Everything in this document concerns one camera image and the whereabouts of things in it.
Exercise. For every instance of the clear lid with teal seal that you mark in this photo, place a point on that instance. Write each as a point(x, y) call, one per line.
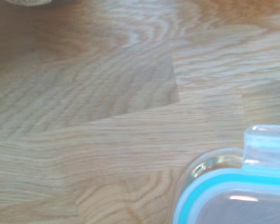
point(235, 200)

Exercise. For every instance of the square glass food container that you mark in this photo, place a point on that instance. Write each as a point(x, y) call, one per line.
point(207, 163)

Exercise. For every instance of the white mug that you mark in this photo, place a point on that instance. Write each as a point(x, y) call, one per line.
point(29, 2)

